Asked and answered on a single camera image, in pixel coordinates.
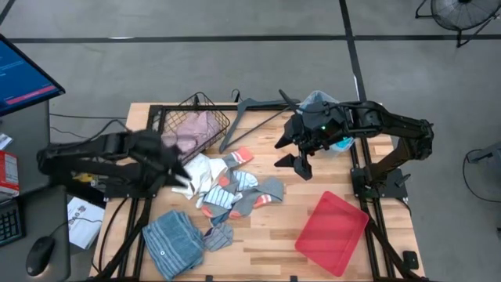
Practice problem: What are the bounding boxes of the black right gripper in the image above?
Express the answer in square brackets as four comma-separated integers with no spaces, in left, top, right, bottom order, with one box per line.
[273,100,351,182]

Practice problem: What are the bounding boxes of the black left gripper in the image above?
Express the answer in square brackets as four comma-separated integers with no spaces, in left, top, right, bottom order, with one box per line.
[131,128,193,193]

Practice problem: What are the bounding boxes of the white cloth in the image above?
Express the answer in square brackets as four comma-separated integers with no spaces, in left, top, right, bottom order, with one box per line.
[171,152,215,199]

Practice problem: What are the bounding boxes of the pink checked button shirt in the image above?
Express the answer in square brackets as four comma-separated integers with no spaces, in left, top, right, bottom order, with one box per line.
[161,110,220,156]

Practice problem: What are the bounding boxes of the grey sock orange striped band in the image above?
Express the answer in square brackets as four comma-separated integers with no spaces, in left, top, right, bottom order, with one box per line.
[229,175,286,220]

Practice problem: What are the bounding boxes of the teal cloth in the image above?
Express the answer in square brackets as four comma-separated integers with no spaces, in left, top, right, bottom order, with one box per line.
[334,136,355,153]

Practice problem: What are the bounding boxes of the white sock blue stripes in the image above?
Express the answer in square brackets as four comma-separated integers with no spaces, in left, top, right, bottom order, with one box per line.
[202,184,244,211]
[230,169,260,193]

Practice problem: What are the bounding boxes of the grey sock orange toe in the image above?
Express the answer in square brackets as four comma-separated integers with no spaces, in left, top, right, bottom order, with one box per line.
[200,202,232,219]

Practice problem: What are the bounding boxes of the grey sock orange cuff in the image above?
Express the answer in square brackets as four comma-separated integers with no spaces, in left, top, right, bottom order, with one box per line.
[222,146,255,170]

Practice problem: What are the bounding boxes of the dark blue sock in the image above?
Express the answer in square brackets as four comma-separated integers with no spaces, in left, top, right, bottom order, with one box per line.
[209,213,232,228]

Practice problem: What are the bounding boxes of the blue striped button shirt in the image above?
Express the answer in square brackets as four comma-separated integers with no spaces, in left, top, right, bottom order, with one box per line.
[142,209,205,281]

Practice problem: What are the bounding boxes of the grey sock purple stripes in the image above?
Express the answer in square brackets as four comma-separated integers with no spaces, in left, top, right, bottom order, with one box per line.
[202,222,235,253]

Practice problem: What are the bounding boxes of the clear plastic bin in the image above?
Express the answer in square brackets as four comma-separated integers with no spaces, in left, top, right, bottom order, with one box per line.
[299,89,356,158]

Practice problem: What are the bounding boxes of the dark grey clothes hanger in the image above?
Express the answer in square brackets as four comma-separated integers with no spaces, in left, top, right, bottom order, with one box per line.
[218,89,302,154]

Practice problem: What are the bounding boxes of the small yellow object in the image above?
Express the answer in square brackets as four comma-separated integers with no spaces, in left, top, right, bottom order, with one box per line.
[72,172,97,184]

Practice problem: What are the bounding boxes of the red translucent plastic tray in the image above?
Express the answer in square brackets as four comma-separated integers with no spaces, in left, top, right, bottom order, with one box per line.
[294,190,370,278]

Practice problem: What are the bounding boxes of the white printed paper sheet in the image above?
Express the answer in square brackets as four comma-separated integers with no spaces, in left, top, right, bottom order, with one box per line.
[67,196,106,251]

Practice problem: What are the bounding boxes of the small black clamp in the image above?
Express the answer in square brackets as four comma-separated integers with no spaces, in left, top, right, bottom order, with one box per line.
[402,250,420,270]

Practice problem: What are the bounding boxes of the grey desk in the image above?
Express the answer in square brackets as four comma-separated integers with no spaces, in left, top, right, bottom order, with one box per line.
[0,99,72,282]

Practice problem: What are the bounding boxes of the black computer mouse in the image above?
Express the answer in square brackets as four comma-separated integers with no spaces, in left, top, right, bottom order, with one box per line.
[25,235,56,277]

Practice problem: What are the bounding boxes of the red white cardboard box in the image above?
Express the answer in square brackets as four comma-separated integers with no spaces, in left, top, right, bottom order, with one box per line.
[0,150,20,198]

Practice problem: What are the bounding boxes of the black keyboard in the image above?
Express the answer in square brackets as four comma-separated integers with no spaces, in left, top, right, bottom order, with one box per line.
[0,198,26,248]

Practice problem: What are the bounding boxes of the computer monitor blue screen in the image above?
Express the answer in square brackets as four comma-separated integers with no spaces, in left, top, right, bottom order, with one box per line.
[0,33,67,118]

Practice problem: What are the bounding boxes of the grey metal stand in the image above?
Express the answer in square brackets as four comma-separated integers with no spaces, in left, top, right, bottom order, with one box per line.
[465,141,501,165]

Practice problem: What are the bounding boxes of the black floor fan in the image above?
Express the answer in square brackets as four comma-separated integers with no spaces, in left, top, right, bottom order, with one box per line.
[414,0,501,49]

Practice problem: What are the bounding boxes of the black wire basket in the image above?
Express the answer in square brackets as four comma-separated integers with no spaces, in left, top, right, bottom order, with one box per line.
[157,92,232,166]

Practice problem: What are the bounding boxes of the black aluminium table frame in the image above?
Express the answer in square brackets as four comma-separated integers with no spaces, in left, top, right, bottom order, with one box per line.
[92,103,428,282]

